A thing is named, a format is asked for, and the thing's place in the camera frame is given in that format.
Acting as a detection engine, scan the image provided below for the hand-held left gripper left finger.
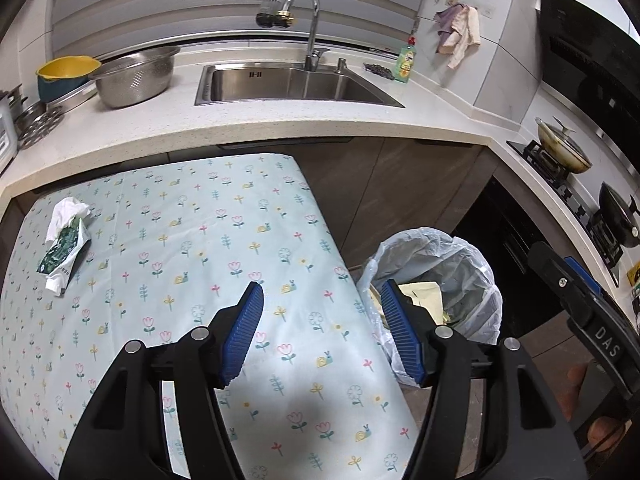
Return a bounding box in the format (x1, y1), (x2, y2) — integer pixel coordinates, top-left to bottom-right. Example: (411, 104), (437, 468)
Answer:
(59, 281), (264, 480)

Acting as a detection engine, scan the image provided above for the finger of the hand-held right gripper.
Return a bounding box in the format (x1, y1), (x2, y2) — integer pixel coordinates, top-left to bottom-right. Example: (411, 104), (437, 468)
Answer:
(527, 241), (640, 396)

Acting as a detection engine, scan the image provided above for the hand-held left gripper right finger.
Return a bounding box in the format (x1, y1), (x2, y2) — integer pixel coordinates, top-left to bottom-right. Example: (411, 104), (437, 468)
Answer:
(381, 279), (588, 480)

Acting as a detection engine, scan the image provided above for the trash bin with plastic bag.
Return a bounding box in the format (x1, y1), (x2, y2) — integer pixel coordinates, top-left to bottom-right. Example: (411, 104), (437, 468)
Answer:
(356, 228), (503, 388)

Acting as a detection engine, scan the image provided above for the person's right hand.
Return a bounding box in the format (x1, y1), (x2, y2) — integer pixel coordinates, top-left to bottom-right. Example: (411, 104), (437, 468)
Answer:
(557, 362), (633, 450)

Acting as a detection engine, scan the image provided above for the black wok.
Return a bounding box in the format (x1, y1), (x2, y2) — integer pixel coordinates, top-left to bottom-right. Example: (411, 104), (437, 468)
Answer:
(597, 181), (640, 248)

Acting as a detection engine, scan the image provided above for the gas stove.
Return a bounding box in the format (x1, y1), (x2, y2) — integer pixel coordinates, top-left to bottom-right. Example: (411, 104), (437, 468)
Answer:
(506, 137), (640, 288)

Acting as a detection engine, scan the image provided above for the floral tablecloth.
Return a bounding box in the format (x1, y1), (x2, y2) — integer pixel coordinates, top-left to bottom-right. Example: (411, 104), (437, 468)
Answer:
(0, 152), (426, 480)

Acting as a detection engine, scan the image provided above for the wok with glass lid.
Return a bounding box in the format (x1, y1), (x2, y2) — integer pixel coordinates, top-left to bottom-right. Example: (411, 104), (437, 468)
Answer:
(535, 116), (593, 175)

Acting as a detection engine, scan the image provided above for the green white pouch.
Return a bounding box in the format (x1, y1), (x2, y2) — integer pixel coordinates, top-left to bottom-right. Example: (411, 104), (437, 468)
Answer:
(39, 217), (91, 297)

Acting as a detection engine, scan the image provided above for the black range hood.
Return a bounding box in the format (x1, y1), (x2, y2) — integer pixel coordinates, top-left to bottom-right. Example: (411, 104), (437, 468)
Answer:
(537, 0), (640, 161)

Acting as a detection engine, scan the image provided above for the white crumpled tissue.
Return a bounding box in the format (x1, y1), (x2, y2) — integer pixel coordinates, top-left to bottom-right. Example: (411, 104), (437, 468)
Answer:
(46, 197), (91, 243)

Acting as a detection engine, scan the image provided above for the steel sink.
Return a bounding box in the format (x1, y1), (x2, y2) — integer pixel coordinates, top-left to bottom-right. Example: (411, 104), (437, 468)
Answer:
(194, 61), (405, 109)

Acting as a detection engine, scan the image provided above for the beige hanging cloth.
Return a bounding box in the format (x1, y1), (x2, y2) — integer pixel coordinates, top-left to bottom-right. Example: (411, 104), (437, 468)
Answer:
(440, 5), (482, 70)

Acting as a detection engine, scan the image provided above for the green dish soap bottle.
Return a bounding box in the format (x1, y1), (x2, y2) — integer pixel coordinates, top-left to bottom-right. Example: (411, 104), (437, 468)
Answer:
(396, 35), (418, 85)

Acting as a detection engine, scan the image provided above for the steel colander bowl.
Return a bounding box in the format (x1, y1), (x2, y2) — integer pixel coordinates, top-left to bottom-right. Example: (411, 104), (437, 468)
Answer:
(89, 46), (182, 109)

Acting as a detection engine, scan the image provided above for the purple hanging cloth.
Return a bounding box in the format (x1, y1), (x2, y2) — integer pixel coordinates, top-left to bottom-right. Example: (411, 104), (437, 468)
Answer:
(434, 4), (466, 55)

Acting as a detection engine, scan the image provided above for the steel tray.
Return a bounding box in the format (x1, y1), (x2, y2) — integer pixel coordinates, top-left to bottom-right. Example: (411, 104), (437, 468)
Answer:
(50, 85), (101, 111)

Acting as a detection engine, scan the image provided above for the round steel steamer rack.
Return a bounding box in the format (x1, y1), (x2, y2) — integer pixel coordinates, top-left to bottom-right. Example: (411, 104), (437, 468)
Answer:
(17, 108), (66, 150)

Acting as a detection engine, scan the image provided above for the white rice cooker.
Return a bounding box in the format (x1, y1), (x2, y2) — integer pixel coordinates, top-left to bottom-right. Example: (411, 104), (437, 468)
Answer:
(0, 92), (20, 173)

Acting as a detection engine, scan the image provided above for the steel pot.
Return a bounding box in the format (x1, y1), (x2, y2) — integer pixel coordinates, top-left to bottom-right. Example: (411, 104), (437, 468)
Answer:
(4, 85), (46, 123)

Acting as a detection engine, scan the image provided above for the chrome faucet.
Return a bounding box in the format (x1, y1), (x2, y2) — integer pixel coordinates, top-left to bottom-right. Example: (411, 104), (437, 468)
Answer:
(256, 0), (331, 73)

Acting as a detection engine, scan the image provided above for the yellow bowl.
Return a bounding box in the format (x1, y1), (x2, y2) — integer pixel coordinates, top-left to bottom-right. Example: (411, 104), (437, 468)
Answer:
(36, 56), (102, 83)

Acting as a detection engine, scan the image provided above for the window blind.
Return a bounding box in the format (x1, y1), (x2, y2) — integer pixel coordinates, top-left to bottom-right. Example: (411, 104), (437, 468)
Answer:
(50, 0), (426, 61)

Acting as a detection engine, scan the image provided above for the dark wire scrubber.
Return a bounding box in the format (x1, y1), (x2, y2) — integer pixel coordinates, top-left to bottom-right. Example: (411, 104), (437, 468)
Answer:
(362, 61), (398, 82)

